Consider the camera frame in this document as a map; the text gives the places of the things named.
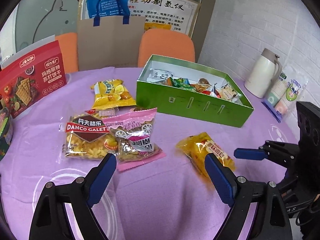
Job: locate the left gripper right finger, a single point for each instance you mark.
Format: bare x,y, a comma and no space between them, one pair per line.
270,219

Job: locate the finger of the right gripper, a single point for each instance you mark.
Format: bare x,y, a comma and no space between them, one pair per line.
250,154

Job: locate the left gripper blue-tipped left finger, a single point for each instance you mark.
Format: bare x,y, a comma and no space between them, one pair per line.
50,220

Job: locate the yellow bread packet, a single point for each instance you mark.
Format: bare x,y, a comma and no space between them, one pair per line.
196,147

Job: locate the red white blue snack bag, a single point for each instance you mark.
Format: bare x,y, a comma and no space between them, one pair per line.
215,92

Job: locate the red fried chicken snack bag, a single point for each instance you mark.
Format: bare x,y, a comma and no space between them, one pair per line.
203,88

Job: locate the brown braised meat packet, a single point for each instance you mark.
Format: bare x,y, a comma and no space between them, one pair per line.
203,81

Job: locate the green snack packet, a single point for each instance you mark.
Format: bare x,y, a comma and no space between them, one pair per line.
183,84

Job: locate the pink wafer snack bag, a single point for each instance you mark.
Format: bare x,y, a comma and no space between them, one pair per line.
133,131

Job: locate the white nougat packet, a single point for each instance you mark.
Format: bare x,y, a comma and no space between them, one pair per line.
228,93

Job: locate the paper cup stack pack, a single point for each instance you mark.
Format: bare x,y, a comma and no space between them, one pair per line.
284,93

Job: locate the white thermos jug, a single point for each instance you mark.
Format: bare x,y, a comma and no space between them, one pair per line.
265,71

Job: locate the Danco Galet waffle bag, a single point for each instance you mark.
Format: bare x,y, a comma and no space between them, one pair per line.
87,137

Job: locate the purple tablecloth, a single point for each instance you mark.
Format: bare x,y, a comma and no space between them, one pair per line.
161,196

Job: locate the green cardboard box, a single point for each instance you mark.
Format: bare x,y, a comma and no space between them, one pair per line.
184,102

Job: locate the right orange chair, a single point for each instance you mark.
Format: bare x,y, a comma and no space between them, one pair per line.
165,43

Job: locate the orange chair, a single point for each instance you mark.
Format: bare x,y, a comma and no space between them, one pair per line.
68,44
165,43

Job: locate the red cracker box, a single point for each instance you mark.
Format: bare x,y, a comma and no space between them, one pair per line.
31,77

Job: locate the yellow chip snack bag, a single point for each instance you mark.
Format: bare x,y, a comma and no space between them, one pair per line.
111,94

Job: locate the left orange chair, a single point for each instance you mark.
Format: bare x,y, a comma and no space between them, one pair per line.
68,44

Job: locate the wall poster with text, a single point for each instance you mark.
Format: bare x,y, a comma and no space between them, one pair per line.
176,15

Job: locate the brown paper bag blue handles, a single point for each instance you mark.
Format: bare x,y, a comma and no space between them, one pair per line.
110,36

